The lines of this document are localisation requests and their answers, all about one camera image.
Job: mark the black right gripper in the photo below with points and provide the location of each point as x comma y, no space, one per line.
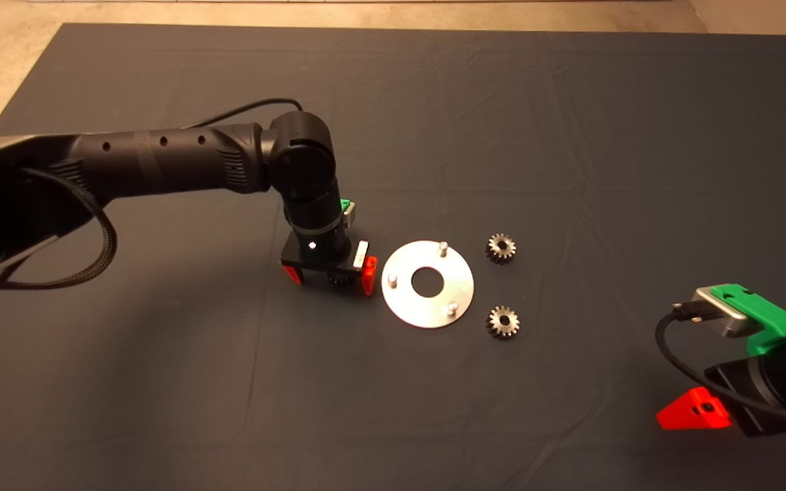
761,382

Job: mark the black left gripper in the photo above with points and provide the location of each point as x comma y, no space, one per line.
318,252

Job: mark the small steel planetary gear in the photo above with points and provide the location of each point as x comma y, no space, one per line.
340,279
495,328
495,254

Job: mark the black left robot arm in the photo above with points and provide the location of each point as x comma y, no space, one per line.
161,160

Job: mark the round metal carrier plate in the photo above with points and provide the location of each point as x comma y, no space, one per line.
427,314

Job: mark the dark grey table cloth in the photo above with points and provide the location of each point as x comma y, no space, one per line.
502,136

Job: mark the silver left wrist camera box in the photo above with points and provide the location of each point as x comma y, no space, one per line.
348,217

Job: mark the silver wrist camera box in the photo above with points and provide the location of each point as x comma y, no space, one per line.
724,314
348,217

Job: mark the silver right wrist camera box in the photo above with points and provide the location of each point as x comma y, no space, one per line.
724,314

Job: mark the green right camera mount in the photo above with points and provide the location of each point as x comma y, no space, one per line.
775,324

